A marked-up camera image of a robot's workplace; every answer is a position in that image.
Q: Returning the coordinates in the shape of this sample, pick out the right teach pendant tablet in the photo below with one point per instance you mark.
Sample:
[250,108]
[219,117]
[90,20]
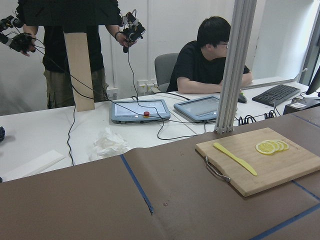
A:
[201,109]

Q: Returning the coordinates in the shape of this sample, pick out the black computer monitor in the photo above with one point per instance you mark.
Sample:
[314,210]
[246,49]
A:
[315,81]

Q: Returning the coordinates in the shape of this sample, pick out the white foam strip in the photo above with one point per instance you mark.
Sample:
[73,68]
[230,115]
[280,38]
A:
[33,167]

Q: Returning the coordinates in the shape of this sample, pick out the seated person black shirt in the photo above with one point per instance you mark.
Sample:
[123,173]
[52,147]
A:
[200,65]

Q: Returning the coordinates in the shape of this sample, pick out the standing person black shirt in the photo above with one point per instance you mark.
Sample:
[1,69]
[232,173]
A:
[59,89]

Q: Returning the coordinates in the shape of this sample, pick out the yellow plastic knife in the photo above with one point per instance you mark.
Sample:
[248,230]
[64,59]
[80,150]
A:
[240,161]

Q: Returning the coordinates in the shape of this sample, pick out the bamboo cutting board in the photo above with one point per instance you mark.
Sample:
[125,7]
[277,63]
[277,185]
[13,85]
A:
[272,170]

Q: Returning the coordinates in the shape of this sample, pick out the black handheld controller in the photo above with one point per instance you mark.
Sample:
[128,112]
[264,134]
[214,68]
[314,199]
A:
[133,29]

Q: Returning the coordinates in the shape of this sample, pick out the left teach pendant tablet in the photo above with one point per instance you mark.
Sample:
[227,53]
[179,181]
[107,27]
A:
[139,111]

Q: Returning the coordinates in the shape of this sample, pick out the front lemon slice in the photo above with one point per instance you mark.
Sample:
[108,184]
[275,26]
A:
[265,148]

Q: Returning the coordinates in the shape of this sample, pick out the crumpled white tissue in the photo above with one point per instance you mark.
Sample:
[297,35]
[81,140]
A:
[109,143]

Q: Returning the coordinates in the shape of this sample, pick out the back lemon slice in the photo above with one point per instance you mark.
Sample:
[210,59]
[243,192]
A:
[285,145]

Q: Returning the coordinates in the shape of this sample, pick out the lemon slice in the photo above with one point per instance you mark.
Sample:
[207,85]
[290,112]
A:
[281,146]
[265,148]
[275,144]
[285,145]

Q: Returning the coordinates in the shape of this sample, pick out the light wooden board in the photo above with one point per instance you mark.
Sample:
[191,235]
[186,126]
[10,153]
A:
[80,71]

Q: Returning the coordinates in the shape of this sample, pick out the grey office chair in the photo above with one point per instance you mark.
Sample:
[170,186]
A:
[164,65]

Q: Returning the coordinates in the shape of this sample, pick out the black keyboard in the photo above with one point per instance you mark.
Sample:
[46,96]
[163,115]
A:
[276,95]

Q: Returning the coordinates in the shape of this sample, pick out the black box with label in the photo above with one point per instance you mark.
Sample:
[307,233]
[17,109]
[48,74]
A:
[298,104]

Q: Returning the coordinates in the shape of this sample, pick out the aluminium frame post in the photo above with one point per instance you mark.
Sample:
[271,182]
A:
[241,27]

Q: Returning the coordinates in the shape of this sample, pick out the teach pendant tablet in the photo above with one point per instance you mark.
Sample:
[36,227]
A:
[201,109]
[139,111]

